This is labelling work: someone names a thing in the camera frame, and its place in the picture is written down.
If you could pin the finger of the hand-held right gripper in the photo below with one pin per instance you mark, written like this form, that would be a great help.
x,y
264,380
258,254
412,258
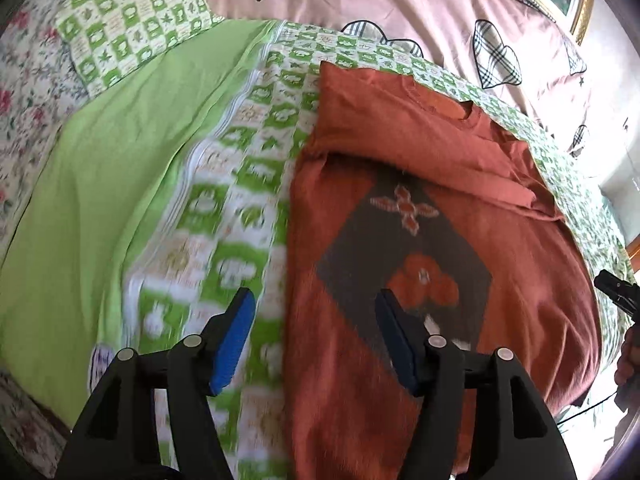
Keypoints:
x,y
620,290

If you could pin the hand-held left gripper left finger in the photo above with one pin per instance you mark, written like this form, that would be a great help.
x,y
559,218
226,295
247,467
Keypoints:
x,y
234,340

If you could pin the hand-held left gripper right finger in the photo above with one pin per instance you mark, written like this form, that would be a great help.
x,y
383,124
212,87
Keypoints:
x,y
400,345

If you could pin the rust orange knit sweater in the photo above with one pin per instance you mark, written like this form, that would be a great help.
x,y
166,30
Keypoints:
x,y
450,240

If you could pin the person's right hand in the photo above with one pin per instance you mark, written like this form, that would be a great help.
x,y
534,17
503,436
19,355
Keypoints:
x,y
629,365

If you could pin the green cartoon print quilt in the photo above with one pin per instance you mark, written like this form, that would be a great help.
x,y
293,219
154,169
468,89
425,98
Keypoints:
x,y
150,185

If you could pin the floral bed sheet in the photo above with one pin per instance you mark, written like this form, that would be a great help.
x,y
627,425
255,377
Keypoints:
x,y
30,85

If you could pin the green cartoon print pillow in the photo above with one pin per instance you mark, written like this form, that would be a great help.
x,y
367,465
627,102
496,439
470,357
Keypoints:
x,y
130,25

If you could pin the pink duvet with plaid hearts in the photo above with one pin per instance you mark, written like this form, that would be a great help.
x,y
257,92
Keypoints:
x,y
410,5

